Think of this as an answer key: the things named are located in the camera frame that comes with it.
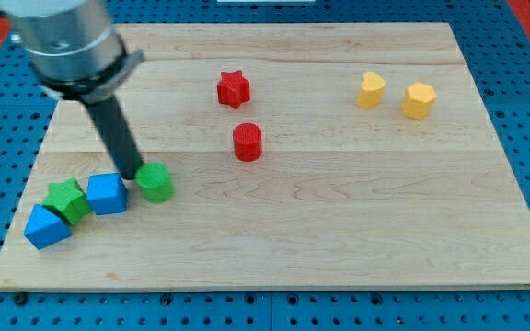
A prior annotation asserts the green cylinder block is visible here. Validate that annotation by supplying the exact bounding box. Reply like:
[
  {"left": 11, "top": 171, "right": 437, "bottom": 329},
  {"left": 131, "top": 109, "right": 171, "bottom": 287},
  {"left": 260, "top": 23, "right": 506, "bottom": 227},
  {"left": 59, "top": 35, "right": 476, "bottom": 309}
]
[{"left": 135, "top": 162, "right": 175, "bottom": 204}]

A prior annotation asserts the red cylinder block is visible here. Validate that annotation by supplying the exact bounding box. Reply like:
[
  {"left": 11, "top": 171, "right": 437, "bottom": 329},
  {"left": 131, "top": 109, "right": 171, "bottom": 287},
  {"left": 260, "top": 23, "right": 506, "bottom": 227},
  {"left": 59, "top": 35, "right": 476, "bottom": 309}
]
[{"left": 233, "top": 122, "right": 262, "bottom": 162}]

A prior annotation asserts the wooden board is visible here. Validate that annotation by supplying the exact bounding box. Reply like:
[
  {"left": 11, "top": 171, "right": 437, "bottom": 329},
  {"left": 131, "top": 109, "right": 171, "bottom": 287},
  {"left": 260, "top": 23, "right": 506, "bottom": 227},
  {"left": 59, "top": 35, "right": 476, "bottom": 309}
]
[{"left": 0, "top": 23, "right": 530, "bottom": 292}]

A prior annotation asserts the yellow heart block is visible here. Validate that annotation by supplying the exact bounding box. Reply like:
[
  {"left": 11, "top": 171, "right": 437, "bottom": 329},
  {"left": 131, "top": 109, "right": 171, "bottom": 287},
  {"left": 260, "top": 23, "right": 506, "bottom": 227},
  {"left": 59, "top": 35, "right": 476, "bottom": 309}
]
[{"left": 356, "top": 72, "right": 386, "bottom": 108}]

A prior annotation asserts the blue cube block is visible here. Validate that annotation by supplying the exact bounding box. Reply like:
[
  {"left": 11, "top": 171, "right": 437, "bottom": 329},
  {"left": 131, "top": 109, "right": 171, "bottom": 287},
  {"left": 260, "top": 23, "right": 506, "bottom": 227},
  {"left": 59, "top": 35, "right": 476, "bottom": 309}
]
[{"left": 86, "top": 173, "right": 128, "bottom": 215}]

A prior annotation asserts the black pusher rod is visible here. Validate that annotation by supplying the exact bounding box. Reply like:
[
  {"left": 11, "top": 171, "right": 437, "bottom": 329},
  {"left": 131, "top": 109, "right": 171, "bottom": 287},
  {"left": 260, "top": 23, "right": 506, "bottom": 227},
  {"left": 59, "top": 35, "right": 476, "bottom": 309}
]
[{"left": 85, "top": 96, "right": 144, "bottom": 180}]

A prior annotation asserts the red star block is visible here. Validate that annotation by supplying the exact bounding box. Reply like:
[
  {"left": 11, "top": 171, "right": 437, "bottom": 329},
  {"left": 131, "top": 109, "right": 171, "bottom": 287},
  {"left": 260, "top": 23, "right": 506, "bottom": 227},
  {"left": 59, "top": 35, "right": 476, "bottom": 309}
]
[{"left": 216, "top": 70, "right": 250, "bottom": 109}]

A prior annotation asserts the yellow hexagon block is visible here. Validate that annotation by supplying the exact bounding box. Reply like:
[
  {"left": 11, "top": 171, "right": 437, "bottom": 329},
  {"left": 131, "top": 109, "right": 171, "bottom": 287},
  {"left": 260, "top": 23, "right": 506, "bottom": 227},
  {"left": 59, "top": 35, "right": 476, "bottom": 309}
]
[{"left": 401, "top": 82, "right": 437, "bottom": 120}]

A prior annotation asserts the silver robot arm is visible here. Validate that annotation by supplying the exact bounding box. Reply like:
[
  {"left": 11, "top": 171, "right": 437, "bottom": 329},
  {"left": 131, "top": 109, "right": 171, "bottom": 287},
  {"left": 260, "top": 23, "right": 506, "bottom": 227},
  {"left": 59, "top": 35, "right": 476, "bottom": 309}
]
[{"left": 0, "top": 0, "right": 144, "bottom": 104}]

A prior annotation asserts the green star block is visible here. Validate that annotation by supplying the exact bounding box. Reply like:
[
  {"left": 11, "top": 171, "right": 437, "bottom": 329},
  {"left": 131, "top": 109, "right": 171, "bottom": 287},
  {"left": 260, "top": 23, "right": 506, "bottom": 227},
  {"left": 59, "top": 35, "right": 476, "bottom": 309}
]
[{"left": 42, "top": 177, "right": 93, "bottom": 226}]

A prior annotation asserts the blue triangle block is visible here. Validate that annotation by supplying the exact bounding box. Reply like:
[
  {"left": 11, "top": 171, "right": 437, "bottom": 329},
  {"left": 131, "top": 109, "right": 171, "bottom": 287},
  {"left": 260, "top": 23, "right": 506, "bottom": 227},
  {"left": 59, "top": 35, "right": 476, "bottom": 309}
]
[{"left": 23, "top": 204, "right": 72, "bottom": 250}]

